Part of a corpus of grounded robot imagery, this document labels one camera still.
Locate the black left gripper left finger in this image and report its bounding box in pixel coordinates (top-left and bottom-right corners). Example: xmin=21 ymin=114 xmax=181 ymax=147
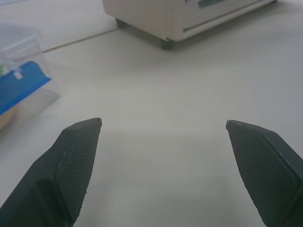
xmin=0 ymin=117 xmax=103 ymax=227

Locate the clear plastic box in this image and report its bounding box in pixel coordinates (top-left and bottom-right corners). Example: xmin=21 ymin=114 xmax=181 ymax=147
xmin=0 ymin=61 xmax=52 ymax=116

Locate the beige machine with feet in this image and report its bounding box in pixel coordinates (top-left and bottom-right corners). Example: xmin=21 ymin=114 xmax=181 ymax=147
xmin=102 ymin=0 xmax=277 ymax=50

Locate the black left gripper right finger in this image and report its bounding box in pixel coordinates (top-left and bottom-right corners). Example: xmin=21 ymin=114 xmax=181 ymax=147
xmin=225 ymin=120 xmax=303 ymax=227

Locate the clear plastic container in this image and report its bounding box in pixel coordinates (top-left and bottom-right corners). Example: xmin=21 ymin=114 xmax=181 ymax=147
xmin=0 ymin=21 xmax=61 ymax=133

